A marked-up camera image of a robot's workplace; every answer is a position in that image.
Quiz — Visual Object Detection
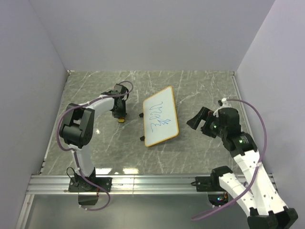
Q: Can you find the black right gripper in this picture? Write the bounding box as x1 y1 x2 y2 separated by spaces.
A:
186 106 226 138

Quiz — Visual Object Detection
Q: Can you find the yellow bone-shaped eraser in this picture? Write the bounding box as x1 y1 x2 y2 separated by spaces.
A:
118 118 125 123

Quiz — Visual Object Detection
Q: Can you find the yellow-framed whiteboard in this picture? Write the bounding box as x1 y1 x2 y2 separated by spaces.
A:
142 86 179 147

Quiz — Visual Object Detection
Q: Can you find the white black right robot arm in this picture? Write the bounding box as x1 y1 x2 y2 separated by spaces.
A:
187 107 298 229

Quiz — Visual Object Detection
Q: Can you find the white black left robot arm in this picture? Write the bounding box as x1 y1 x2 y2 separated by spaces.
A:
57 94 128 192

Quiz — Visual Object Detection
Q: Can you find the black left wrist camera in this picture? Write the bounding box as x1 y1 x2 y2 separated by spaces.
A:
113 84 129 95

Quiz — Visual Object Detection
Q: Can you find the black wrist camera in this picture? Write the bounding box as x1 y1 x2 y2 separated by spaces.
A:
113 84 129 95
218 107 240 125

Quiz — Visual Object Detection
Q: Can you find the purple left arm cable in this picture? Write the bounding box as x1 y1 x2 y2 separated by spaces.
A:
56 80 134 212

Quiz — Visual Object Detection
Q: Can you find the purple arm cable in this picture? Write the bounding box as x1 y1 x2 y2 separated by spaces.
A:
191 99 267 221
56 80 134 212

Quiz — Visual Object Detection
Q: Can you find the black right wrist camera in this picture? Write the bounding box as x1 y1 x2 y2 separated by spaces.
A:
218 107 240 125

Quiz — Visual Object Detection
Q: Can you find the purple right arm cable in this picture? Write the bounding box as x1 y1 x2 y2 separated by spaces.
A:
191 99 267 221

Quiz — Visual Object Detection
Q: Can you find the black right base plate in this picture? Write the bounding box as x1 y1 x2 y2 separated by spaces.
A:
191 176 225 192

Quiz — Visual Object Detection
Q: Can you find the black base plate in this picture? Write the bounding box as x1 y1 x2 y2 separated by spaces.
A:
191 176 225 192
68 177 112 192

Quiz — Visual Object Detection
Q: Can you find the aluminium mounting rail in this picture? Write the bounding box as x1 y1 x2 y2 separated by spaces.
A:
26 173 278 195

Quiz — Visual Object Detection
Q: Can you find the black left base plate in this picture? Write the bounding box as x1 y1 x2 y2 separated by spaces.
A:
68 177 112 192

